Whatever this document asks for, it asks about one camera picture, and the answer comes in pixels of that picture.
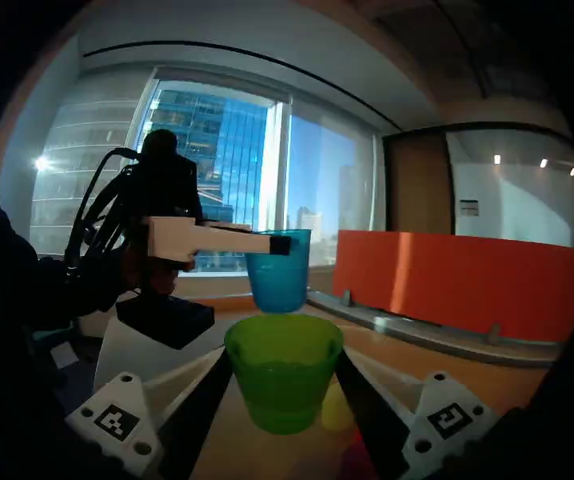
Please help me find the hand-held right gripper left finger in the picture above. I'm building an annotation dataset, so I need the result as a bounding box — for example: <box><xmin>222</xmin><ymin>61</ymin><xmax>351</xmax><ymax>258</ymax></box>
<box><xmin>64</xmin><ymin>345</ymin><xmax>233</xmax><ymax>480</ymax></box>

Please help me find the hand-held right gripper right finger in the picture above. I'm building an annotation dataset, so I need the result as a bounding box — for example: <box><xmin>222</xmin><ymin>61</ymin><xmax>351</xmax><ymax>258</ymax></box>
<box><xmin>334</xmin><ymin>349</ymin><xmax>499</xmax><ymax>480</ymax></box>

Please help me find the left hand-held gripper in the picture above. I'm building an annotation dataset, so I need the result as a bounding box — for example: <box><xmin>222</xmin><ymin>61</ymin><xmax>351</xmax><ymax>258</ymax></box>
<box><xmin>114</xmin><ymin>129</ymin><xmax>292</xmax><ymax>351</ymax></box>

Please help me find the blue plastic cup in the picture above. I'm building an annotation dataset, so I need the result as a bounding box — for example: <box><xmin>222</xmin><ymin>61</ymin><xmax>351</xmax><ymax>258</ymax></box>
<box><xmin>244</xmin><ymin>229</ymin><xmax>313</xmax><ymax>315</ymax></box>

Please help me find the green plastic cup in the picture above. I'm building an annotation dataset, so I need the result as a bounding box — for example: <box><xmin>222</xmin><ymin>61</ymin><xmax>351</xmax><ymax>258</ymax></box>
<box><xmin>224</xmin><ymin>314</ymin><xmax>345</xmax><ymax>435</ymax></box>

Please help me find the person's left forearm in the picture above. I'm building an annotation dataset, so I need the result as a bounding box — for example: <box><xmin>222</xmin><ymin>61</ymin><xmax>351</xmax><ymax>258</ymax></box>
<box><xmin>14</xmin><ymin>234</ymin><xmax>141</xmax><ymax>326</ymax></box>

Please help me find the person's left hand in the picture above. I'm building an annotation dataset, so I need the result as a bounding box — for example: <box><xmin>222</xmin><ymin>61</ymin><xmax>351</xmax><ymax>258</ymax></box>
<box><xmin>121</xmin><ymin>238</ymin><xmax>197</xmax><ymax>297</ymax></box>

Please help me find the pink plastic cup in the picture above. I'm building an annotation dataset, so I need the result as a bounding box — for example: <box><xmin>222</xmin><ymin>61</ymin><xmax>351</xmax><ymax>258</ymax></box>
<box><xmin>344</xmin><ymin>429</ymin><xmax>381</xmax><ymax>480</ymax></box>

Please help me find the red desk screen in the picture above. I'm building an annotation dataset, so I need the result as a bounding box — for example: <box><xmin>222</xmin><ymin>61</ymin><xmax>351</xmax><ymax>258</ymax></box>
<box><xmin>305</xmin><ymin>229</ymin><xmax>574</xmax><ymax>370</ymax></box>

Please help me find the yellow plastic cup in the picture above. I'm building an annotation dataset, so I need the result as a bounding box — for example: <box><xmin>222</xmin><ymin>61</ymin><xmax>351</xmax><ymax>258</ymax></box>
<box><xmin>321</xmin><ymin>382</ymin><xmax>357</xmax><ymax>432</ymax></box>

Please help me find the black cable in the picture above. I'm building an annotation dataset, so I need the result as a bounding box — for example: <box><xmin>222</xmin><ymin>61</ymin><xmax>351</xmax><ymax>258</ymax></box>
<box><xmin>62</xmin><ymin>146</ymin><xmax>141</xmax><ymax>284</ymax></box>

